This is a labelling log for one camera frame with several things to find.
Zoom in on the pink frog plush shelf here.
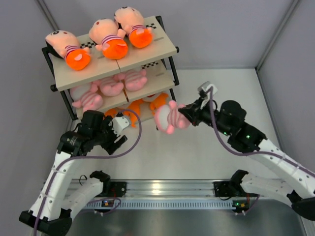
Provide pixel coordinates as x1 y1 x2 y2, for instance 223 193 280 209
70 83 103 113
94 77 124 97

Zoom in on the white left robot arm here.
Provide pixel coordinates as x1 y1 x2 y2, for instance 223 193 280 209
19 110 131 236

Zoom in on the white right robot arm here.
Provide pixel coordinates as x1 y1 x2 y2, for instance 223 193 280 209
178 99 315 221

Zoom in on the pink frog plush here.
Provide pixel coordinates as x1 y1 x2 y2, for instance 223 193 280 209
118 69 148 91
154 100 190 134

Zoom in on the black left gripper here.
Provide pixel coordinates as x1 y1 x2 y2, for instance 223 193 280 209
91 116 126 155

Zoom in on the boy doll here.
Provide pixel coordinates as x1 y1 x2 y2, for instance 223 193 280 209
89 19 128 60
114 6 153 49

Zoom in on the orange shark plush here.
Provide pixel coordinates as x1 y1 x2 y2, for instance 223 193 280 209
142 92 169 112
119 99 144 127
104 109 119 118

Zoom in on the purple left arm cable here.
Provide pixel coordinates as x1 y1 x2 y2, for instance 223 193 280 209
33 109 142 236

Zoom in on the orange shark plush on shelf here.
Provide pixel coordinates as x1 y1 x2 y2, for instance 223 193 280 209
104 109 119 118

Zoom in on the beige three-tier shelf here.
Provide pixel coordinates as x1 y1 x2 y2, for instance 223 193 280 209
41 16 179 120

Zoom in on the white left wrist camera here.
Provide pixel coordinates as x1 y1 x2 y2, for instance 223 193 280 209
112 116 131 136

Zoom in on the pink frog plush shelf left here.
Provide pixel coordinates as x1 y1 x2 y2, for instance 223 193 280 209
70 83 103 113

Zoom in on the boy doll table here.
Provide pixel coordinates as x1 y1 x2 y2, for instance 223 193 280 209
45 30 91 71

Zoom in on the pink frog plush shelf right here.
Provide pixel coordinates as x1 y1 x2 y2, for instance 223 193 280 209
94 77 124 97

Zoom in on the aluminium mounting rail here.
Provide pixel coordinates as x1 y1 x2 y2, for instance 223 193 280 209
62 175 299 214

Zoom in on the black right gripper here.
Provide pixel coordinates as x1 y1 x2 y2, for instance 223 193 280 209
180 96 232 137

